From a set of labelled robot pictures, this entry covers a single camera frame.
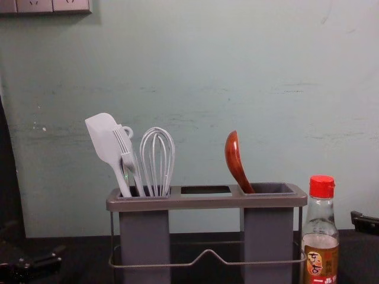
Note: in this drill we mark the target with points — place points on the grey silicone spatula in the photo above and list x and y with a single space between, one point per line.
102 133

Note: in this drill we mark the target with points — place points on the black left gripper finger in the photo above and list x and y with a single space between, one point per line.
35 261

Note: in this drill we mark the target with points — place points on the grey silicone whisk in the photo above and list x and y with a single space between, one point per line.
154 177

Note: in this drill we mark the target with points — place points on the black table cloth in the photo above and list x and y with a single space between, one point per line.
77 251

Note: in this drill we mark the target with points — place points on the brown wooden spoon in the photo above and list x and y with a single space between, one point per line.
234 154

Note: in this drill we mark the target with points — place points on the dark upright panel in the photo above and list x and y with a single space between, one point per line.
9 177

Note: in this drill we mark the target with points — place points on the grey plastic utensil bin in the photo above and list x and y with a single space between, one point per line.
145 236
268 236

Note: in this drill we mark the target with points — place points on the white wall socket plate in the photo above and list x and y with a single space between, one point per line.
7 5
71 6
34 7

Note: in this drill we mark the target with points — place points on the clear bottle with red cap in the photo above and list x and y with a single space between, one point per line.
321 225

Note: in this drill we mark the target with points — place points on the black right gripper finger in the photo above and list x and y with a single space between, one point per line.
365 223

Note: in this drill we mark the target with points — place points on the grey metal utensil rack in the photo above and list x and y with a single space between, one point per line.
204 200

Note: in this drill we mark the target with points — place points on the grey silicone basting brush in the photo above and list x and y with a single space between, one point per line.
124 145

